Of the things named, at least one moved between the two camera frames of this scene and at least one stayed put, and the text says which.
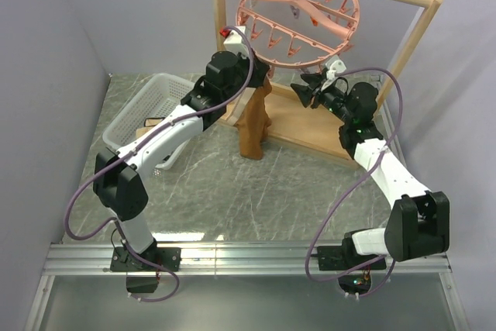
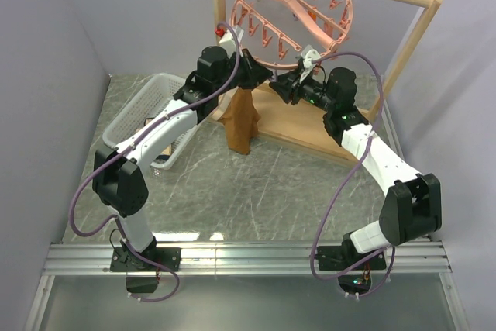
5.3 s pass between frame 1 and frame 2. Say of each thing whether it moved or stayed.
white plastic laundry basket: stayed
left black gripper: stayed
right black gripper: moved
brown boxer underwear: moved
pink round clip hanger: stayed
